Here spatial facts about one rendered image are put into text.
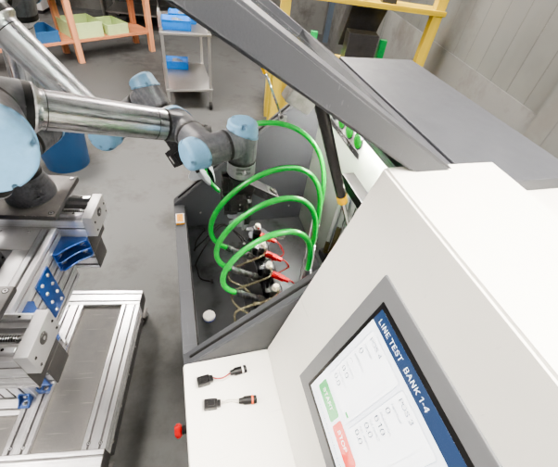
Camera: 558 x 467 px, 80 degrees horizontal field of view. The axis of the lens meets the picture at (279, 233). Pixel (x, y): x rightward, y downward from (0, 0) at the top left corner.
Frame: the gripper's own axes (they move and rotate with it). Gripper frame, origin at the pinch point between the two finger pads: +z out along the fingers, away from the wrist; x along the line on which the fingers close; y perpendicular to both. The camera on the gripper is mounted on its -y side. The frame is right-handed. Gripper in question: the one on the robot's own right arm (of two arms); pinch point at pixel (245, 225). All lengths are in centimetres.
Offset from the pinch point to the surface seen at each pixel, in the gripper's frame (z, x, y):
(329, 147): -47, 33, -4
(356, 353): -21, 54, -8
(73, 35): 77, -456, 135
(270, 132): -14.9, -31.0, -14.1
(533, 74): -17, -95, -201
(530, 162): -40, 29, -55
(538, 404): -42, 71, -13
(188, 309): 15.3, 17.3, 19.4
